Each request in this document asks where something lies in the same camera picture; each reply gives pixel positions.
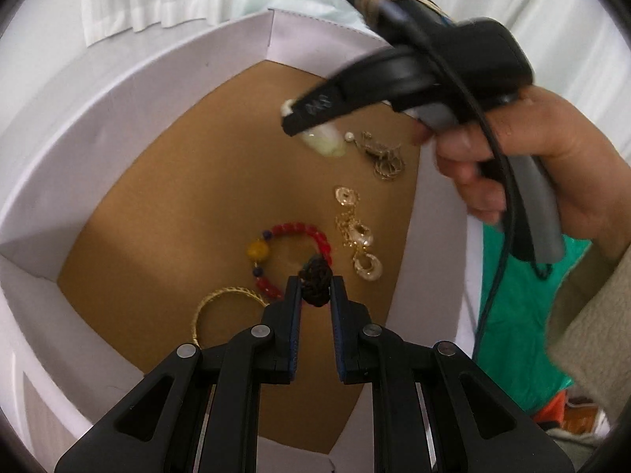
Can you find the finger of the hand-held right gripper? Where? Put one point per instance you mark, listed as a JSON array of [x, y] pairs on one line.
[[320, 106]]

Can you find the orange cloth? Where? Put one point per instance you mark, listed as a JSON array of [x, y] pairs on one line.
[[554, 406]]

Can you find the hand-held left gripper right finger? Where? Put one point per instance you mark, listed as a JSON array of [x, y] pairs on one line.
[[336, 325]]

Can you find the person's right hand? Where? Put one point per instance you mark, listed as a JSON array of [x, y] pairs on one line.
[[567, 157]]

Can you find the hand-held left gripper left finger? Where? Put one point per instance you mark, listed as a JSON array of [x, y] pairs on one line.
[[296, 325]]

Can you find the gold bangle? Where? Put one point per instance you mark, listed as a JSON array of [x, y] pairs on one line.
[[231, 290]]

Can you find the green velvet cloth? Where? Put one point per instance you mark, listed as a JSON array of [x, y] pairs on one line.
[[517, 315]]

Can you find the white jade bangle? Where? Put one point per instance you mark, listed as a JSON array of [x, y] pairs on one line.
[[325, 142]]

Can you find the white box with brown bottom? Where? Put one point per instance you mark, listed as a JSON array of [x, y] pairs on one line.
[[172, 207]]

